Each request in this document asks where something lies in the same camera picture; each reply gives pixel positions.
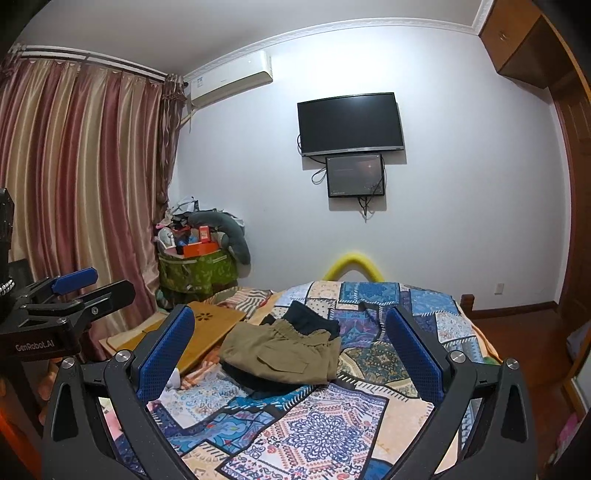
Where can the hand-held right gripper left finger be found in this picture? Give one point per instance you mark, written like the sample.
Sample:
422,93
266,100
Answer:
166,355

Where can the small white fan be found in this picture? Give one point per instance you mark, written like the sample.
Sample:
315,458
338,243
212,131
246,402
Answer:
166,237

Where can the patchwork printed blanket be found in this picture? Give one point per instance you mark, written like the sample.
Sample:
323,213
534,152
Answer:
314,434

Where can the dark navy pants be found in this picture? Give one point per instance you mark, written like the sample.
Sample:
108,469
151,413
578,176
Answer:
309,318

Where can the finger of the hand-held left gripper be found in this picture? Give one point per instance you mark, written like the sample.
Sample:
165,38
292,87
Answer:
106,295
74,279

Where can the white crumpled cloth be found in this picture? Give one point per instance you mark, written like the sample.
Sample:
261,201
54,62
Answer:
174,379

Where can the bamboo lap desk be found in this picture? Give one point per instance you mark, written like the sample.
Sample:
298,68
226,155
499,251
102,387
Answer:
212,323

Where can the grey long pillow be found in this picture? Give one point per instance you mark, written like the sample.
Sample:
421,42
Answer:
240,244

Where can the white wall socket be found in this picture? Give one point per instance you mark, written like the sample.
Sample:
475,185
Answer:
498,289

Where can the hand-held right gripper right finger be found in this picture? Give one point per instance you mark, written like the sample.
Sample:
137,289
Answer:
411,355

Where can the orange flat box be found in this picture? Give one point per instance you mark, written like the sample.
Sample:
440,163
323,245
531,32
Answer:
198,250

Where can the wooden wall cabinet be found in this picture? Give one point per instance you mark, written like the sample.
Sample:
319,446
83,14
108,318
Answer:
517,37

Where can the small red box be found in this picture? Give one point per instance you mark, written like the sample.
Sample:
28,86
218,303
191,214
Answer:
205,234

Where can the small wall monitor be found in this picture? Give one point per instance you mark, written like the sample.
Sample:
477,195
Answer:
355,175

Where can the yellow foam tube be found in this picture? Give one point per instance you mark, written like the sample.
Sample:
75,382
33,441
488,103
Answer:
353,258

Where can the white curtain rail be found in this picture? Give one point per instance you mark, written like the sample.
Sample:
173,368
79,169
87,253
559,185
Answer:
92,62

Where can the striped pink curtain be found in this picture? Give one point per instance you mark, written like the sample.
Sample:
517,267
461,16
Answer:
83,184

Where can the wooden bed frame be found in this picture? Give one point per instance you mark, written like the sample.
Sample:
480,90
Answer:
467,304

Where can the white air conditioner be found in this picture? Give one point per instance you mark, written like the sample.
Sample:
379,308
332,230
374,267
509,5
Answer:
231,81

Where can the green storage bag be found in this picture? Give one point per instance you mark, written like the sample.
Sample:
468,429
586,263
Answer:
198,274

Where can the large wall television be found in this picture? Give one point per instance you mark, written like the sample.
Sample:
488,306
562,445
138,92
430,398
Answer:
351,122

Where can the wooden door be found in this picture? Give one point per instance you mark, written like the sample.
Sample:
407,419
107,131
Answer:
577,184

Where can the striped bedsheet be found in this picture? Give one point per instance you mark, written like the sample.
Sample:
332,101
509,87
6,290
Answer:
249,297

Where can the olive green pants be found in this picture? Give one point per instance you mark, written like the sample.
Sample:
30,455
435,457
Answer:
277,350

